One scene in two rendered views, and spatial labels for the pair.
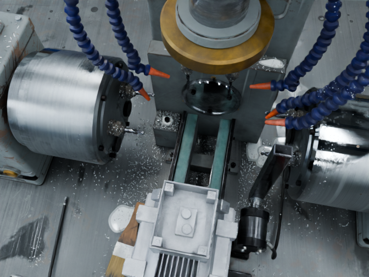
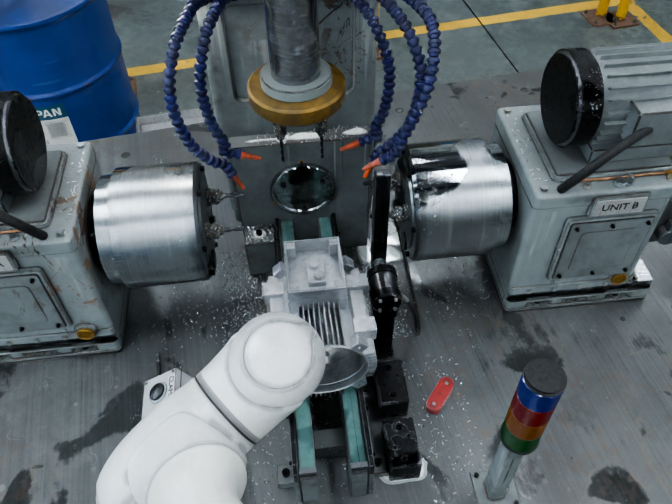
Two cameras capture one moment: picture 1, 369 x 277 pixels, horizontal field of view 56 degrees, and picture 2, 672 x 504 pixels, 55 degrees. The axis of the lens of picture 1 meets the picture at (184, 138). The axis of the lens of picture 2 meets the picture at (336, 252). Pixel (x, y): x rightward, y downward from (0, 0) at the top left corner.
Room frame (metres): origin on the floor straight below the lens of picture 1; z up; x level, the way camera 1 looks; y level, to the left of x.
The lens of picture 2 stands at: (-0.57, 0.19, 2.02)
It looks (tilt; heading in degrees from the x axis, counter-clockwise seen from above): 49 degrees down; 342
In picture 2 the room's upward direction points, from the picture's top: 1 degrees counter-clockwise
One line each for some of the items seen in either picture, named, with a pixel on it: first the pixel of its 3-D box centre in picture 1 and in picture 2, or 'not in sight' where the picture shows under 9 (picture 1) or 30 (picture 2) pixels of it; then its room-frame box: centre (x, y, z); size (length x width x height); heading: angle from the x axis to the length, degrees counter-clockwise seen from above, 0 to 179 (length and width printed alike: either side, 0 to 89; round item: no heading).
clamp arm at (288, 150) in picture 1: (267, 178); (380, 222); (0.22, -0.15, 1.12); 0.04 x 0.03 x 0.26; 168
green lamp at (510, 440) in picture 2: not in sight; (522, 429); (-0.22, -0.23, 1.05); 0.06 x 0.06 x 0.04
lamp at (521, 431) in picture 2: not in sight; (527, 416); (-0.22, -0.23, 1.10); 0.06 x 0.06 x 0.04
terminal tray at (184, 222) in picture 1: (185, 222); (315, 276); (0.14, 0.00, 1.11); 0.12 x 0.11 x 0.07; 168
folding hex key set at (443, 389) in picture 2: not in sight; (439, 395); (-0.01, -0.21, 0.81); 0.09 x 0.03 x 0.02; 129
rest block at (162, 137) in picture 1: (168, 129); (261, 248); (0.46, 0.05, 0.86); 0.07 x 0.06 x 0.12; 78
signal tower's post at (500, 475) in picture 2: not in sight; (516, 441); (-0.22, -0.23, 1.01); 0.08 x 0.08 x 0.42; 78
